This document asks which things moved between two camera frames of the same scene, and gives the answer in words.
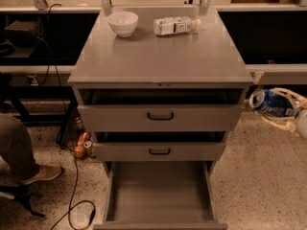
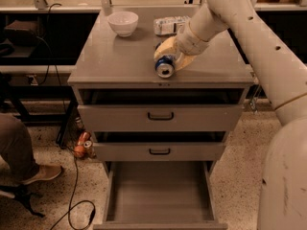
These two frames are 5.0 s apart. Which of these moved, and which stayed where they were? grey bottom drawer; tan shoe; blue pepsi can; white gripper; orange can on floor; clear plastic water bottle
Moved: blue pepsi can; white gripper
Stayed: tan shoe; grey bottom drawer; clear plastic water bottle; orange can on floor
